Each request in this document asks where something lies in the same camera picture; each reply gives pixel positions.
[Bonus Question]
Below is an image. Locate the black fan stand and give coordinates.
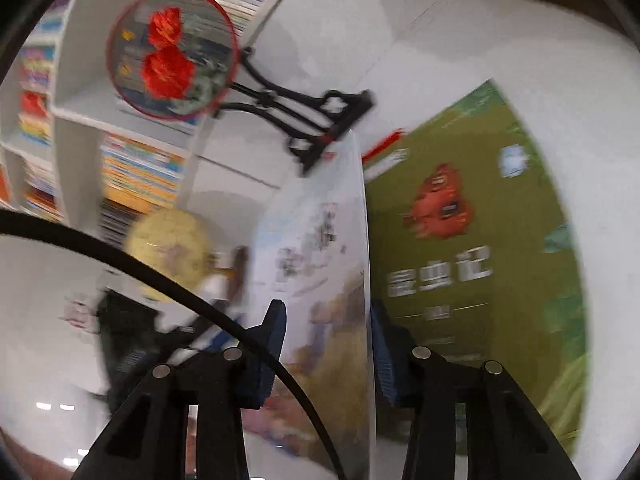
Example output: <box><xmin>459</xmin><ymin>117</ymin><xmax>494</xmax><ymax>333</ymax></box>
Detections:
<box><xmin>212</xmin><ymin>47</ymin><xmax>376</xmax><ymax>177</ymax></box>

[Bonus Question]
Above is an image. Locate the row of colourful thin books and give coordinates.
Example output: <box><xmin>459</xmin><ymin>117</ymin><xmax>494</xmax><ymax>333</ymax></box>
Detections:
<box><xmin>17</xmin><ymin>45</ymin><xmax>56</xmax><ymax>151</ymax></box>

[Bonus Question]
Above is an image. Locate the white bookshelf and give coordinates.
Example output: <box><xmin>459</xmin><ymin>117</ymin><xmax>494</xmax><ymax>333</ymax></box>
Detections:
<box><xmin>0</xmin><ymin>0</ymin><xmax>321</xmax><ymax>226</ymax></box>

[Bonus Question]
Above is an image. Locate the light blue book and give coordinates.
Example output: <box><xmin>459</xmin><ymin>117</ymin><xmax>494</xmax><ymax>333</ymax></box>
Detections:
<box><xmin>240</xmin><ymin>130</ymin><xmax>376</xmax><ymax>480</ymax></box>

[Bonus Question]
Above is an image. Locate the red tassel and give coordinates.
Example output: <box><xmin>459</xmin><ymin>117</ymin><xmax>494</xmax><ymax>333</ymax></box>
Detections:
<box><xmin>360</xmin><ymin>127</ymin><xmax>408</xmax><ymax>163</ymax></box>

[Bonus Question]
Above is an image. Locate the green insect book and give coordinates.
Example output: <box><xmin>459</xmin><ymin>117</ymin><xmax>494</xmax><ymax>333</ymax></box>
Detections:
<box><xmin>362</xmin><ymin>79</ymin><xmax>588</xmax><ymax>461</ymax></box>

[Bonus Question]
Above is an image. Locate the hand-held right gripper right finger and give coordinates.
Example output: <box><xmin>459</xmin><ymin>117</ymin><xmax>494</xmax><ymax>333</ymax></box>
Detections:
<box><xmin>370</xmin><ymin>300</ymin><xmax>583</xmax><ymax>480</ymax></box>

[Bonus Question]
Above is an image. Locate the sun wall sticker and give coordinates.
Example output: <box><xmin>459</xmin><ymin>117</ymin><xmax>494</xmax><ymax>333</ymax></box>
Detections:
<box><xmin>62</xmin><ymin>300</ymin><xmax>101</xmax><ymax>333</ymax></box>

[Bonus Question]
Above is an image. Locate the row of orange-spined books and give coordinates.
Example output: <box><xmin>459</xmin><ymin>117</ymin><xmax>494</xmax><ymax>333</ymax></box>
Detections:
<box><xmin>100</xmin><ymin>132</ymin><xmax>186</xmax><ymax>211</ymax></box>

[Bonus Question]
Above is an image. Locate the yellow globe with wooden base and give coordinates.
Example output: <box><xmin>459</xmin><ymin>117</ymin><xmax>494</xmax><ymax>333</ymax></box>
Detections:
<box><xmin>124</xmin><ymin>209</ymin><xmax>251</xmax><ymax>311</ymax></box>

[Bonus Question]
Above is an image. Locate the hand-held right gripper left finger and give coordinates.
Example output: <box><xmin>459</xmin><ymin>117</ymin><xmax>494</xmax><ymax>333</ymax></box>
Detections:
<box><xmin>75</xmin><ymin>299</ymin><xmax>288</xmax><ymax>480</ymax></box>

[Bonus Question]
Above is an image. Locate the set of dark grey books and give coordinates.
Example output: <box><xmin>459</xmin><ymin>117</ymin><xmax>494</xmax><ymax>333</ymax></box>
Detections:
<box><xmin>97</xmin><ymin>200</ymin><xmax>136</xmax><ymax>246</ymax></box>

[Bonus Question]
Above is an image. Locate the thick black cable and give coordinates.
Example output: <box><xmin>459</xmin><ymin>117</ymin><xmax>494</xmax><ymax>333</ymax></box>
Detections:
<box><xmin>0</xmin><ymin>209</ymin><xmax>351</xmax><ymax>480</ymax></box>

